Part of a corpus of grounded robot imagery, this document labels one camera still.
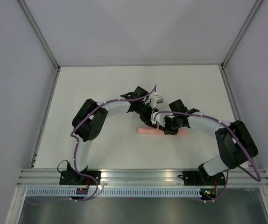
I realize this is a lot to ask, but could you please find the pink cloth napkin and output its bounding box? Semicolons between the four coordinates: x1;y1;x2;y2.
137;126;188;136

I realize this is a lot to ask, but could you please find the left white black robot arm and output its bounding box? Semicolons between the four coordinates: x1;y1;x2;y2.
59;86;163;185

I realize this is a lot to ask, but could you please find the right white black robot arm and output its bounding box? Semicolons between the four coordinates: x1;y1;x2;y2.
161;99;261;184

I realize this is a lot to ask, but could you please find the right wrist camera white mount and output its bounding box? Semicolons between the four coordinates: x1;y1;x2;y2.
150;112;165;127

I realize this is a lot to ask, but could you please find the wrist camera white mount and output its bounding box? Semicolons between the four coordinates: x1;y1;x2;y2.
150;112;165;127
151;93;163;109

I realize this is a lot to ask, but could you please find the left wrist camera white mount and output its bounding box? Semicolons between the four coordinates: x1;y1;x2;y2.
151;93;163;109

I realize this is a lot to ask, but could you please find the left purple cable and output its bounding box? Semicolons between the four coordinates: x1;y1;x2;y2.
70;84;158;175

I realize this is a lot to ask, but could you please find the purple cable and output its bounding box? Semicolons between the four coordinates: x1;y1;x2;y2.
154;111;262;187
70;84;158;175

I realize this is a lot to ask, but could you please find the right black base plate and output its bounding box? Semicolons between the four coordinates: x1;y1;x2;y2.
177;170;226;186

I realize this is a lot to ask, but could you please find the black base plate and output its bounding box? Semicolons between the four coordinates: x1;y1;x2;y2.
177;170;226;186
59;170;101;186

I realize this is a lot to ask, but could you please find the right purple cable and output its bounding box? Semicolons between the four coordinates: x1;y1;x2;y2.
154;111;262;187

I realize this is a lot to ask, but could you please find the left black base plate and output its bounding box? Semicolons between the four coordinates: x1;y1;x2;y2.
59;170;101;186

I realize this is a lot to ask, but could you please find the aluminium mounting rail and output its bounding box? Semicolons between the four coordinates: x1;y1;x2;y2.
17;168;268;188

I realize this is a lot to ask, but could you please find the white slotted cable duct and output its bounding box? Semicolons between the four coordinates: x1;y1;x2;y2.
26;187;201;198

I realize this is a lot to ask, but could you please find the right aluminium frame post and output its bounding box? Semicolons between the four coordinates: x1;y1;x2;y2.
219;0;264;70

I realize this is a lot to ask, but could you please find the aluminium frame post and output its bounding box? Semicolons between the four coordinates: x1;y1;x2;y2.
16;0;60;71
219;0;264;70

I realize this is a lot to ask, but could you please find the left aluminium frame post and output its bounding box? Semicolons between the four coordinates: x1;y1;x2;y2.
16;0;60;71

